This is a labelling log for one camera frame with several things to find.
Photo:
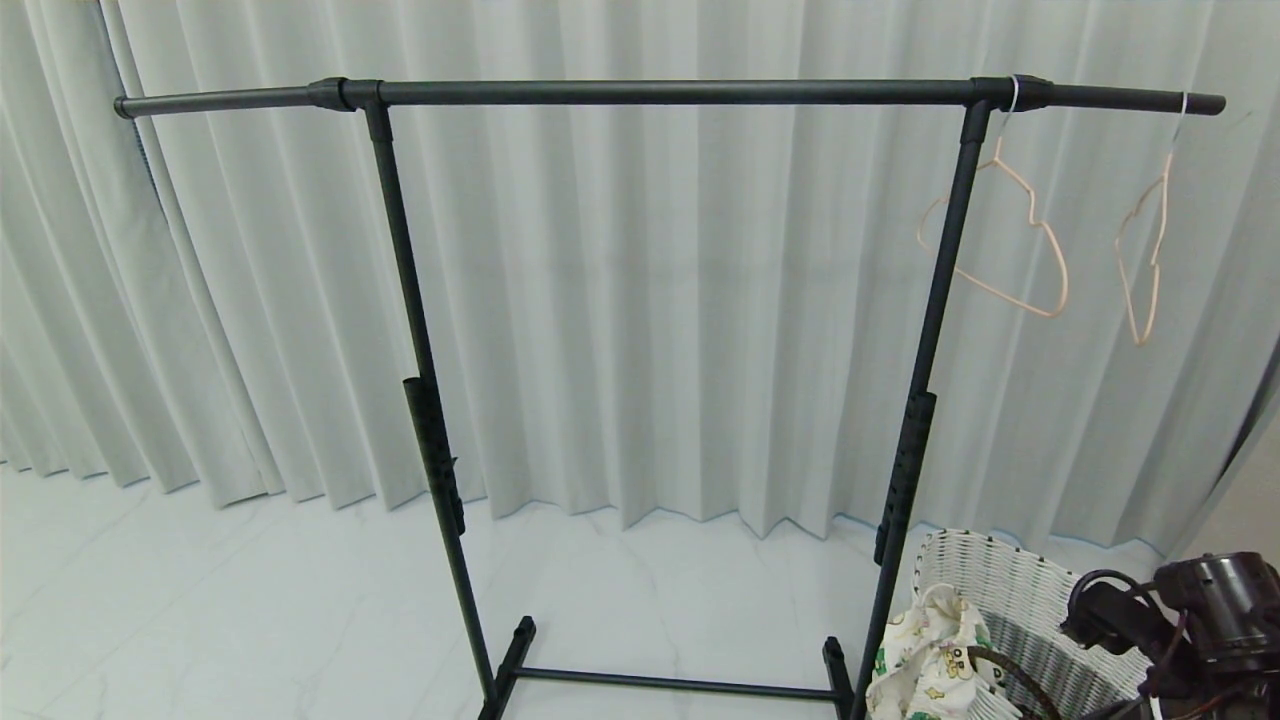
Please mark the pink clothes hanger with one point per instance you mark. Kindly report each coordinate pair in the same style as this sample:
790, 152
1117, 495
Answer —
1065, 285
1141, 340

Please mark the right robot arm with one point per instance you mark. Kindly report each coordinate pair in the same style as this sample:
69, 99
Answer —
1220, 600

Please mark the black clothes rack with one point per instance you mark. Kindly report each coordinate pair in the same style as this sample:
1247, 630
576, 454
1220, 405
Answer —
650, 92

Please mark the white laundry basket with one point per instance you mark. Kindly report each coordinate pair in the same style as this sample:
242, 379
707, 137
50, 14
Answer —
1010, 590

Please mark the white curtain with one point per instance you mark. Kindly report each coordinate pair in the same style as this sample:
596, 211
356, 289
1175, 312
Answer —
650, 300

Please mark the cream printed garment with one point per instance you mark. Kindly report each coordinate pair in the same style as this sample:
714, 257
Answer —
930, 650

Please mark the beige partition panel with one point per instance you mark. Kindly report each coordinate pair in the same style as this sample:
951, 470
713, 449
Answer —
1255, 500

